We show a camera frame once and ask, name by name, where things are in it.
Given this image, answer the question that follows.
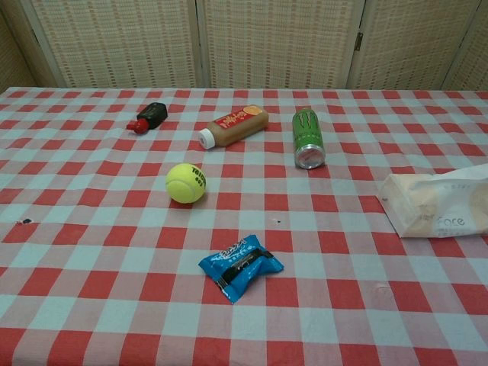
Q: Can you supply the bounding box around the red white checkered tablecloth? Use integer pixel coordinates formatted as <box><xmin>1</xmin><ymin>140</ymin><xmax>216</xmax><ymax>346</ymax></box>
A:
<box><xmin>0</xmin><ymin>87</ymin><xmax>488</xmax><ymax>366</ymax></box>

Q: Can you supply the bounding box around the woven folding screen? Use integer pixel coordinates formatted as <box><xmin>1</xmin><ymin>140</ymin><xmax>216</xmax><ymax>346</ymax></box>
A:
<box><xmin>0</xmin><ymin>0</ymin><xmax>488</xmax><ymax>92</ymax></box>

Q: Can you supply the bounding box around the yellow tennis ball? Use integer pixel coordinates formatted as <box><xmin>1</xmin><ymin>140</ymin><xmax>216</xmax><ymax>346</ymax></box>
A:
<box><xmin>165</xmin><ymin>162</ymin><xmax>207</xmax><ymax>204</ymax></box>

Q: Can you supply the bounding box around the white tissue pack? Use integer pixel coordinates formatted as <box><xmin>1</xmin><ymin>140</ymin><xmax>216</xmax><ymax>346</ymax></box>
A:
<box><xmin>376</xmin><ymin>168</ymin><xmax>488</xmax><ymax>239</ymax></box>

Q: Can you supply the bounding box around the blue snack packet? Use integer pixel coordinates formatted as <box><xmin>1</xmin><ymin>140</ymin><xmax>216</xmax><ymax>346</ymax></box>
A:
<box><xmin>198</xmin><ymin>234</ymin><xmax>285</xmax><ymax>305</ymax></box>

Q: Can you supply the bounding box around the green energy drink can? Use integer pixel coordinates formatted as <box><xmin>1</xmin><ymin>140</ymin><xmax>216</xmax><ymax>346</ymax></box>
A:
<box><xmin>291</xmin><ymin>108</ymin><xmax>326</xmax><ymax>170</ymax></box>

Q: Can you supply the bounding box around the black bottle with red cap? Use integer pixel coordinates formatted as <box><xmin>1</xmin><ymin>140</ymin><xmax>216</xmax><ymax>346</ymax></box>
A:
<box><xmin>126</xmin><ymin>101</ymin><xmax>169</xmax><ymax>135</ymax></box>

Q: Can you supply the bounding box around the brown drink bottle white cap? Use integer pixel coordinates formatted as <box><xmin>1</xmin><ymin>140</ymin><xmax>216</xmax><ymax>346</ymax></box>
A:
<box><xmin>199</xmin><ymin>104</ymin><xmax>270</xmax><ymax>149</ymax></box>

